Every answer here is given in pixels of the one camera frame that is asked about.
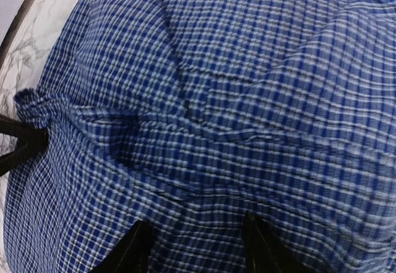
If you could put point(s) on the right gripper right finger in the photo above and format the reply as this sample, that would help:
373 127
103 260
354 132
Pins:
264 252

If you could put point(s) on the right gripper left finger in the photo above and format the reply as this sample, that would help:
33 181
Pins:
131 254

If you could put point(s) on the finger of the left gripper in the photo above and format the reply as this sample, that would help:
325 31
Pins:
22 130
23 152

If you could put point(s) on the dark blue checked shirt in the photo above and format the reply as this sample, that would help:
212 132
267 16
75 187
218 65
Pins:
189 113

